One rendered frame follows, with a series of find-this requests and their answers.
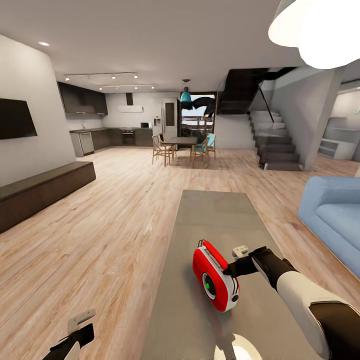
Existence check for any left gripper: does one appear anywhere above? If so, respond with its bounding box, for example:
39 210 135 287
71 323 95 348

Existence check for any radio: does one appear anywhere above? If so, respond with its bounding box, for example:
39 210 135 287
192 240 240 313

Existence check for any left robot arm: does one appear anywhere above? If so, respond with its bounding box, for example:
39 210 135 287
42 308 96 360

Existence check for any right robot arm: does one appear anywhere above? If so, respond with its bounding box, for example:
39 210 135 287
222 245 360 360

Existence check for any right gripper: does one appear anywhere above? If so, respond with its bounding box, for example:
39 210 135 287
222 256 254 278

